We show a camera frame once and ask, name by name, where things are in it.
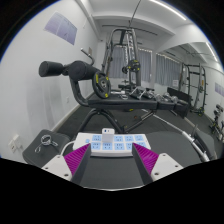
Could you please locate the metal cable handle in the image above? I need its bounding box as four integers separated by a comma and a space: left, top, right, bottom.
131, 86, 156, 101

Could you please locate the ceiling light strip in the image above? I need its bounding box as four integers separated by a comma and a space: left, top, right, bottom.
204, 41, 219, 63
148, 0, 188, 21

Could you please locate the dumbbell rack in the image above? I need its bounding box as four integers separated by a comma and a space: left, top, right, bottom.
209, 103, 224, 141

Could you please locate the black yellow weight plate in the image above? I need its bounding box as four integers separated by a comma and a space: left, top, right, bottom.
128, 59, 141, 73
93, 70, 112, 99

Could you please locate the chrome dumbbell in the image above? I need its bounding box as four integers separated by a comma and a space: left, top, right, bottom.
154, 93, 168, 103
166, 94, 179, 104

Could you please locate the white wall socket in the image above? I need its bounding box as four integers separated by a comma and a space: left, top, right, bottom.
8, 134, 22, 153

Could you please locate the black weight bench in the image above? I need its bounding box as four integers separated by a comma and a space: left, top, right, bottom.
38, 59, 191, 134

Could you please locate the white power strip cable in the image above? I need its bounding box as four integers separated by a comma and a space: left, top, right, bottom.
60, 140, 76, 157

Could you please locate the black padded bench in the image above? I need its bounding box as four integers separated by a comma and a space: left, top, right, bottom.
191, 128, 218, 158

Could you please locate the purple wall poster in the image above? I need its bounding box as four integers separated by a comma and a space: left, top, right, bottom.
43, 11, 78, 46
214, 82, 224, 98

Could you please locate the white power strip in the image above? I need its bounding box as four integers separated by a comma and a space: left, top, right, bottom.
72, 132, 152, 158

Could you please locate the black padded seat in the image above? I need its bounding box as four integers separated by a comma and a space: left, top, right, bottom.
22, 129, 72, 168

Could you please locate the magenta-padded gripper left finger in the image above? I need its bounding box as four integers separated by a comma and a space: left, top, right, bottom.
41, 143, 92, 185

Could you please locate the grey cable machine frame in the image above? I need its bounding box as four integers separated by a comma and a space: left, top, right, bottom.
101, 27, 143, 89

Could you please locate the black power rack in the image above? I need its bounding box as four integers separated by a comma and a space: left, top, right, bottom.
178, 63, 208, 116

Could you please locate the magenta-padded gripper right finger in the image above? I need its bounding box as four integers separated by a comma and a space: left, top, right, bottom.
131, 143, 184, 185

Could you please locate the grey curtain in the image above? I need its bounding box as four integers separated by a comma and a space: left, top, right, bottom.
109, 46, 153, 83
154, 53, 183, 86

